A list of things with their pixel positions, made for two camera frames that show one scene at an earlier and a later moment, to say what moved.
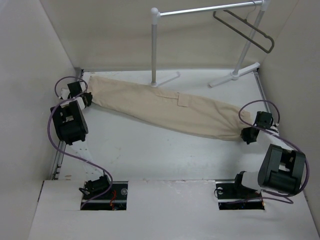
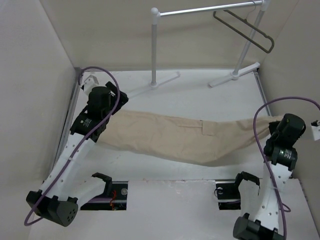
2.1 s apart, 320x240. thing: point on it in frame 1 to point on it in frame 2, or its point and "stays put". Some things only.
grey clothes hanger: (246, 20) stays put
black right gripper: (245, 133) to (272, 126)
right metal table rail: (262, 89) stays put
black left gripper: (89, 99) to (114, 91)
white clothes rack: (155, 14) stays put
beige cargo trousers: (188, 110) to (205, 142)
